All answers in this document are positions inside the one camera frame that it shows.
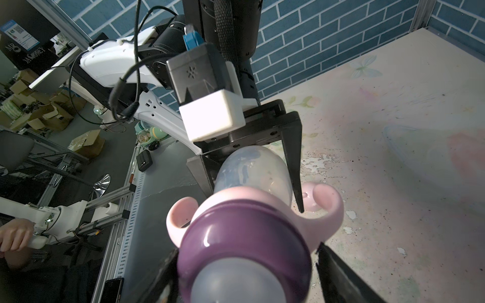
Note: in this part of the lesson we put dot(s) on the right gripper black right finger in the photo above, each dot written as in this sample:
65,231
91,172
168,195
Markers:
339,282

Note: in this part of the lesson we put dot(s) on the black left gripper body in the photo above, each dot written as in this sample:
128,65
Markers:
265,124

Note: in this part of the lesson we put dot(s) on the small black device on bench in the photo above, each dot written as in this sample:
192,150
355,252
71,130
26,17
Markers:
144,160

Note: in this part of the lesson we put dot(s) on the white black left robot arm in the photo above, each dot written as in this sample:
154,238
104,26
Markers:
131,77

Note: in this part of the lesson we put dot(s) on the operator hand at teleop arm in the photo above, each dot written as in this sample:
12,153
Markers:
16,234

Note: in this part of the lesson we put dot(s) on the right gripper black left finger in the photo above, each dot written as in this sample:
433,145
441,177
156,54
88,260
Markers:
164,287

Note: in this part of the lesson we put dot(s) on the black smartphone on bench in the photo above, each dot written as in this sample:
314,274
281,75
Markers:
112,291

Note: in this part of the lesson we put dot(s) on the cardboard boxes on floor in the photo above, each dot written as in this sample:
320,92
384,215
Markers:
50,114

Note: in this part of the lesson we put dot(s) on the aluminium corner post left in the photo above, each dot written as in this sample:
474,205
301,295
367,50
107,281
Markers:
62,21

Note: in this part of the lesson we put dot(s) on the aluminium corner post right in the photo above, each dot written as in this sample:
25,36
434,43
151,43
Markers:
423,14

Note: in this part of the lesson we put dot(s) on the aluminium corner post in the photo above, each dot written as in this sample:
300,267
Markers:
62,21
423,14

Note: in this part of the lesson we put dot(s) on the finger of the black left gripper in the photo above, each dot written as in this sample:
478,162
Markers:
291,137
204,170

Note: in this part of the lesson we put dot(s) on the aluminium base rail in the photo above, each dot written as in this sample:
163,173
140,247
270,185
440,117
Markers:
118,247

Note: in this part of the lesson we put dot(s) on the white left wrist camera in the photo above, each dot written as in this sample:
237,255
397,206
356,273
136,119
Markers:
211,102

